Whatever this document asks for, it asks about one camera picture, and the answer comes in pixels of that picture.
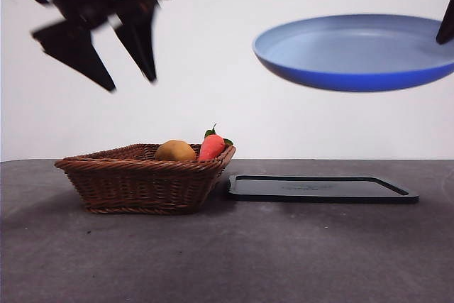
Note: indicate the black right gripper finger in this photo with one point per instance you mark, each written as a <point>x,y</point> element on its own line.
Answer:
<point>447,22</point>

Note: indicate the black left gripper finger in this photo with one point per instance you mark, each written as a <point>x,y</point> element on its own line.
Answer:
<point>140,33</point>
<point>78,51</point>

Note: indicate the blue round plate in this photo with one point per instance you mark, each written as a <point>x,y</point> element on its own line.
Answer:
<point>347,51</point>

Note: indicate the yellow-brown potato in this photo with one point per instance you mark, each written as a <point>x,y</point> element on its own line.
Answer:
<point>175,151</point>

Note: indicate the orange carrot with green leaves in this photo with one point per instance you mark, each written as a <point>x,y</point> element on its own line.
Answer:
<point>211,147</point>

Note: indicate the brown wicker basket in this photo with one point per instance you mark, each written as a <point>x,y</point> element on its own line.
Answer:
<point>142,186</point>

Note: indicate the black rectangular tray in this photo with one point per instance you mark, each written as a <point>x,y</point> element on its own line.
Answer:
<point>319,191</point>

